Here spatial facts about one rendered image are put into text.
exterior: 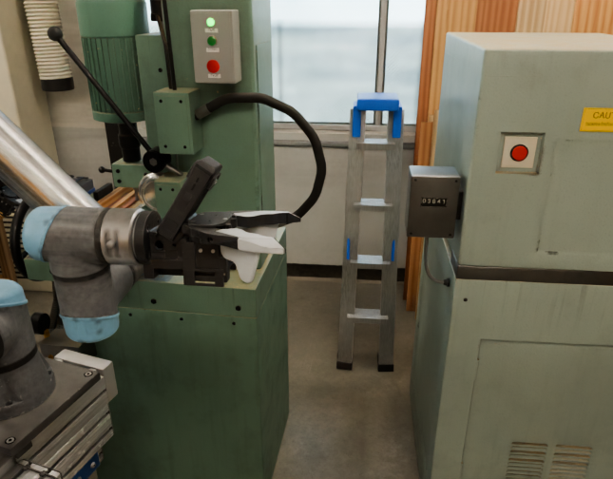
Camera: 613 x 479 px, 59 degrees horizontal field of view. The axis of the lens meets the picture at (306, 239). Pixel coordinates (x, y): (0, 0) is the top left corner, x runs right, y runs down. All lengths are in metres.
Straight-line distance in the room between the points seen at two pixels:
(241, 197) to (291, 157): 1.48
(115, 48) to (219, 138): 0.34
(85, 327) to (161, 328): 0.81
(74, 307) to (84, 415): 0.52
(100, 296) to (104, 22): 0.90
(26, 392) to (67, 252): 0.43
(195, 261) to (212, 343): 0.90
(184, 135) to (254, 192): 0.24
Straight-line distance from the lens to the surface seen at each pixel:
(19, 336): 1.10
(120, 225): 0.73
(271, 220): 0.75
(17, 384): 1.13
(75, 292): 0.79
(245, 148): 1.43
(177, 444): 1.88
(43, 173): 0.91
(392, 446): 2.17
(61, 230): 0.76
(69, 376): 1.21
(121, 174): 1.67
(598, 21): 2.86
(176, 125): 1.39
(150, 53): 1.52
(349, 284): 2.32
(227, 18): 1.33
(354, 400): 2.34
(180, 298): 1.54
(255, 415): 1.71
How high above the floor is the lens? 1.51
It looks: 24 degrees down
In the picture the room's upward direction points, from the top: straight up
